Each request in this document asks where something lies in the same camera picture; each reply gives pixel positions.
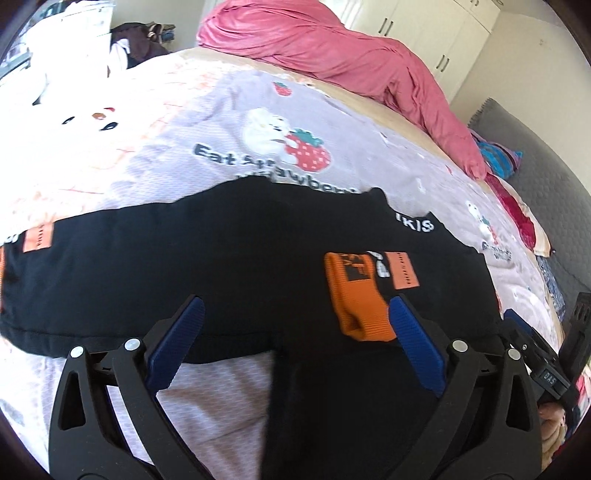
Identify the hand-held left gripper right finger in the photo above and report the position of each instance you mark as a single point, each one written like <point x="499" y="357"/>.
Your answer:
<point x="416" y="339"/>

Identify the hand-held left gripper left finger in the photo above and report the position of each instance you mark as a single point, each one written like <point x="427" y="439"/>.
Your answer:
<point x="179" y="333"/>

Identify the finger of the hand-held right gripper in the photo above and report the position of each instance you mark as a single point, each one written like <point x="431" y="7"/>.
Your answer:
<point x="526" y="334"/>
<point x="578" y="330"/>

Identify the black garment with orange patches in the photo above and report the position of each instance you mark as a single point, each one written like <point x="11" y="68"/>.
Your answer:
<point x="194" y="263"/>

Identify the dark clothes pile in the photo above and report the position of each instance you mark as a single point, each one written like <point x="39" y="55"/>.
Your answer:
<point x="141" y="44"/>

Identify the person's right hand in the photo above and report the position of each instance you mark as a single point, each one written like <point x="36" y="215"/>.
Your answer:
<point x="551" y="434"/>

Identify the dark blue patterned cloth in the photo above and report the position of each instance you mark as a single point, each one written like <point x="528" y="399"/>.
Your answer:
<point x="551" y="290"/>

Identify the red patterned pillow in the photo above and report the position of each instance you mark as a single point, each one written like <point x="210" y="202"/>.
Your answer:
<point x="519" y="210"/>

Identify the grey padded headboard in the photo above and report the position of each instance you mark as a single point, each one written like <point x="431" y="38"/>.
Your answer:
<point x="549" y="175"/>

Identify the printed bear strawberry blanket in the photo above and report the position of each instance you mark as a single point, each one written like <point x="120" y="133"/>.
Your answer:
<point x="184" y="124"/>

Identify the pink quilt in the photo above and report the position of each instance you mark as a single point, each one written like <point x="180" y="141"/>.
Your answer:
<point x="351" y="50"/>

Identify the white wardrobe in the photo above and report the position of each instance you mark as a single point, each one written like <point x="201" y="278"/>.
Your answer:
<point x="461" y="27"/>

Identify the white drawer chest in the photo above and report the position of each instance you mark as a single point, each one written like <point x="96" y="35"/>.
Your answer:
<point x="76" y="32"/>

